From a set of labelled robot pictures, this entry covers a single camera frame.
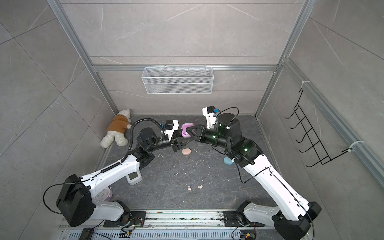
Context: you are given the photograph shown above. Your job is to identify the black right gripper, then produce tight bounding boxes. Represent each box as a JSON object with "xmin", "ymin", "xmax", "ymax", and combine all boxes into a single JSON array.
[{"xmin": 186, "ymin": 124, "xmax": 232, "ymax": 150}]

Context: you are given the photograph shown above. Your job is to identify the purple earbud charging case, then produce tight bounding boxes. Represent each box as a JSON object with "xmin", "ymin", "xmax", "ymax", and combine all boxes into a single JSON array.
[{"xmin": 181, "ymin": 123, "xmax": 194, "ymax": 137}]

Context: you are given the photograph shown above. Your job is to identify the blue earbud charging case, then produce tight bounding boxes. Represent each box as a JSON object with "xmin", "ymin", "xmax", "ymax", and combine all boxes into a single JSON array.
[{"xmin": 223, "ymin": 157, "xmax": 234, "ymax": 166}]

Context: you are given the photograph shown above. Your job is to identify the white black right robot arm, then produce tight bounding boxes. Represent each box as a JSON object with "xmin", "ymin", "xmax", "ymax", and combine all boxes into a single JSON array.
[{"xmin": 186, "ymin": 113, "xmax": 322, "ymax": 240}]

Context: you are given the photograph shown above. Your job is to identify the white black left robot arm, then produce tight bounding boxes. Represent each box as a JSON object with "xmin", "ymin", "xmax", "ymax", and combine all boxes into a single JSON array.
[{"xmin": 55, "ymin": 118, "xmax": 191, "ymax": 227}]

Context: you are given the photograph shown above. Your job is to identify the pink earbud charging case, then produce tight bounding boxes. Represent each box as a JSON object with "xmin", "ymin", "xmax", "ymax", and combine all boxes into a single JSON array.
[{"xmin": 182, "ymin": 148, "xmax": 192, "ymax": 156}]

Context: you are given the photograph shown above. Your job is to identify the white digital scale device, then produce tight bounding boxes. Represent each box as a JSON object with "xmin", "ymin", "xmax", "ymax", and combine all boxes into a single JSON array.
[{"xmin": 126, "ymin": 171, "xmax": 143, "ymax": 186}]

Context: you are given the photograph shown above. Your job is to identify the white teddy bear brown hoodie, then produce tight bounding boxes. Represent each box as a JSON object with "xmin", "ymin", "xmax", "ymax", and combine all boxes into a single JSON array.
[{"xmin": 100, "ymin": 110, "xmax": 132, "ymax": 149}]

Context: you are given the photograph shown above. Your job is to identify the purple round container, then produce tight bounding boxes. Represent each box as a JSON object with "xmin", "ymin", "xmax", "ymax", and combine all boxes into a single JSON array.
[{"xmin": 96, "ymin": 187, "xmax": 113, "ymax": 202}]

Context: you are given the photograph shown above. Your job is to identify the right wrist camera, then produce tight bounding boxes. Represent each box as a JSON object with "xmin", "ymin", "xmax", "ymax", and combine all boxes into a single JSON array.
[{"xmin": 202, "ymin": 106, "xmax": 219, "ymax": 129}]

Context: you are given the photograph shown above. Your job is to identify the white wire mesh basket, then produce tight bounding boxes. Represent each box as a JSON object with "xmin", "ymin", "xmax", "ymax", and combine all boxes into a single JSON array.
[{"xmin": 142, "ymin": 67, "xmax": 214, "ymax": 95}]

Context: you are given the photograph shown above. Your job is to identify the aluminium rail front frame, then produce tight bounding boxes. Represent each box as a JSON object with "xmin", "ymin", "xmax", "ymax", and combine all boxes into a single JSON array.
[{"xmin": 54, "ymin": 209, "xmax": 282, "ymax": 240}]

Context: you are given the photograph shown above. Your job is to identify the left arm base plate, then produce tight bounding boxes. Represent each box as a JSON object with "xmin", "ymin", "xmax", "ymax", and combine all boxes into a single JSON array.
[{"xmin": 103, "ymin": 211, "xmax": 147, "ymax": 228}]

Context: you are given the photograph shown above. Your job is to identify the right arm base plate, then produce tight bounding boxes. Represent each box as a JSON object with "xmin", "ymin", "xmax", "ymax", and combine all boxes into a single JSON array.
[{"xmin": 219, "ymin": 211, "xmax": 265, "ymax": 227}]

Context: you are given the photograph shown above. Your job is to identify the black wire hook rack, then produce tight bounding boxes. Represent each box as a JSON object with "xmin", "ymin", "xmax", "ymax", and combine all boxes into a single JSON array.
[{"xmin": 284, "ymin": 89, "xmax": 366, "ymax": 168}]

